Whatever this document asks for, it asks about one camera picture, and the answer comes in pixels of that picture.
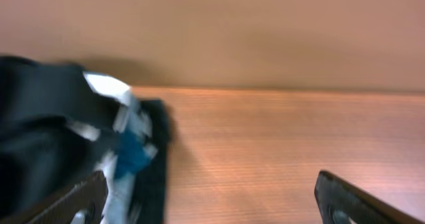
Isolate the blue garment in pile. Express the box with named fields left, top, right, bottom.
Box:
left=114, top=129, right=157, bottom=179

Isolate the black folded garment in pile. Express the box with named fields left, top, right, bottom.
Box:
left=128, top=100, right=171, bottom=224

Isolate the black t-shirt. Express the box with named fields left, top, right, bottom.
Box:
left=1, top=56, right=120, bottom=217

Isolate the white shirt with black lettering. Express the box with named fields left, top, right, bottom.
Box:
left=64, top=71, right=158, bottom=223

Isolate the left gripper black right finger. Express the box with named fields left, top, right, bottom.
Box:
left=314, top=170, right=424, bottom=224

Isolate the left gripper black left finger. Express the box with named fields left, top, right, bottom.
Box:
left=1, top=171, right=108, bottom=224

